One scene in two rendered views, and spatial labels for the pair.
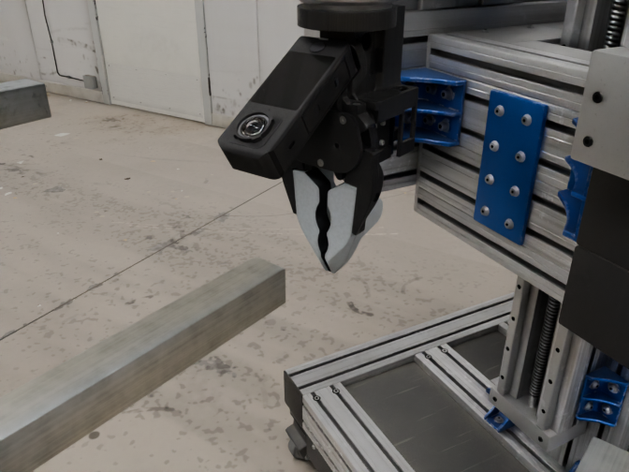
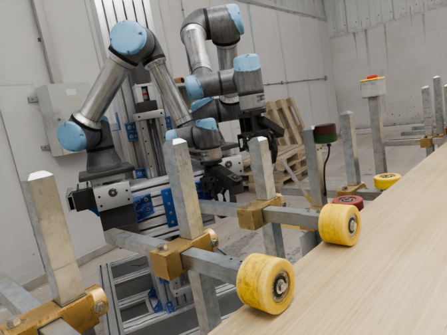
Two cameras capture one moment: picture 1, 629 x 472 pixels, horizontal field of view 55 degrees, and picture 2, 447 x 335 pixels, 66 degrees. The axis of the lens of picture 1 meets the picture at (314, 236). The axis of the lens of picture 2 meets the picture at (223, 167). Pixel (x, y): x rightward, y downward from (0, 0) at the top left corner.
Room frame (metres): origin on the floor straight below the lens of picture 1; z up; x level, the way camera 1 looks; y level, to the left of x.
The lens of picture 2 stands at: (0.26, 1.23, 1.21)
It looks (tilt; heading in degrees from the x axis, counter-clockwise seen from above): 10 degrees down; 277
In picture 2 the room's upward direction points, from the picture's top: 10 degrees counter-clockwise
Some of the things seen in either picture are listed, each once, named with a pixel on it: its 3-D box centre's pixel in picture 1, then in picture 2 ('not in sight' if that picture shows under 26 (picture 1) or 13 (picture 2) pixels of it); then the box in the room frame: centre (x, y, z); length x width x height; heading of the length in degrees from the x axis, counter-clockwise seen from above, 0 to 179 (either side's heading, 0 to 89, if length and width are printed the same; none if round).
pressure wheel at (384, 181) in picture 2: not in sight; (388, 191); (-0.12, 0.11, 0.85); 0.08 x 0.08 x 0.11
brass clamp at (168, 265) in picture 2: not in sight; (186, 251); (0.44, 0.60, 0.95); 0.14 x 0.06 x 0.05; 51
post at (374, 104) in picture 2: not in sight; (379, 151); (-0.20, -0.21, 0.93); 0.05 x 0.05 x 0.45; 51
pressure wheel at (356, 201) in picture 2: not in sight; (349, 217); (0.06, 0.29, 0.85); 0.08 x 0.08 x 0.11
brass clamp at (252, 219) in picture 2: not in sight; (263, 210); (0.29, 0.41, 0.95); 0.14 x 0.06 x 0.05; 51
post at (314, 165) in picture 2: not in sight; (320, 203); (0.12, 0.19, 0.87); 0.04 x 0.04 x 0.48; 51
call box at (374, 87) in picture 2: not in sight; (373, 88); (-0.20, -0.21, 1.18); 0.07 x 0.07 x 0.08; 51
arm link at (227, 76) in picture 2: not in sight; (238, 80); (0.30, 0.12, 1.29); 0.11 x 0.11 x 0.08; 9
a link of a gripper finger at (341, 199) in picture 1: (359, 220); (222, 201); (0.45, -0.04, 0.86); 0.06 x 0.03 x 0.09; 141
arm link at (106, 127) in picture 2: not in sight; (95, 131); (0.95, -0.18, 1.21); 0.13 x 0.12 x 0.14; 86
